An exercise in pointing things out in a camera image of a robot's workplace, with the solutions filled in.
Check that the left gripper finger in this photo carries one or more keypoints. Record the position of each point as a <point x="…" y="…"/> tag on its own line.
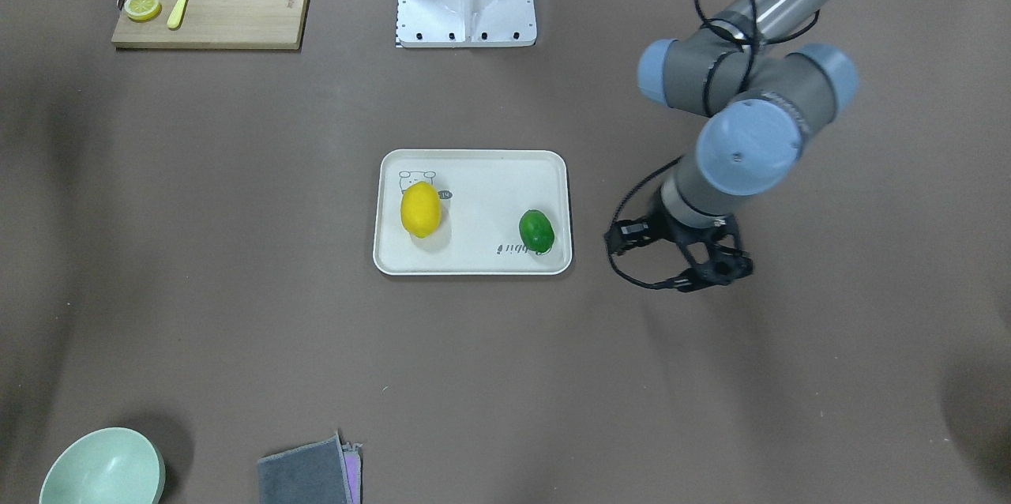
<point x="625" y="236"/>

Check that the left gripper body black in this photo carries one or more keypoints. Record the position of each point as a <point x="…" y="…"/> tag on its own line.
<point x="662" y="228"/>

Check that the green lime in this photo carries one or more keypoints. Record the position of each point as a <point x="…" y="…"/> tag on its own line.
<point x="536" y="231"/>

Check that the yellow lemon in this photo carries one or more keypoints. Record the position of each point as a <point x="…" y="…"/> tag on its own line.
<point x="420" y="210"/>

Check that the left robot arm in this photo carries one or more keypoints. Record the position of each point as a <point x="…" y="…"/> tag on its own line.
<point x="760" y="113"/>

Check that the white rabbit tray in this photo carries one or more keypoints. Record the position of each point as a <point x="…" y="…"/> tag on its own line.
<point x="483" y="193"/>

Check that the grey folded cloth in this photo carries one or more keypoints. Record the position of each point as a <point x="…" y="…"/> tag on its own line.
<point x="321" y="472"/>

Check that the mint green bowl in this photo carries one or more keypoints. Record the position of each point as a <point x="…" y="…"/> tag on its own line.
<point x="110" y="465"/>

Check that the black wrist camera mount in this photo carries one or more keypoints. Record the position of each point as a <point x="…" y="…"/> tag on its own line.
<point x="715" y="256"/>

